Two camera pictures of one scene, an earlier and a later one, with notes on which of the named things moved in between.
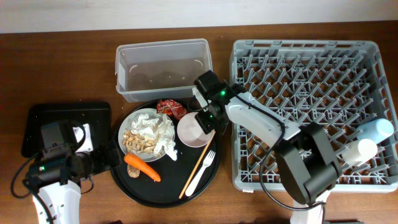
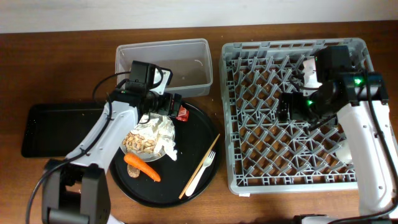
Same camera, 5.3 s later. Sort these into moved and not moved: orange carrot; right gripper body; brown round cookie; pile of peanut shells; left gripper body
Moved: right gripper body; left gripper body
Not moved: pile of peanut shells; orange carrot; brown round cookie
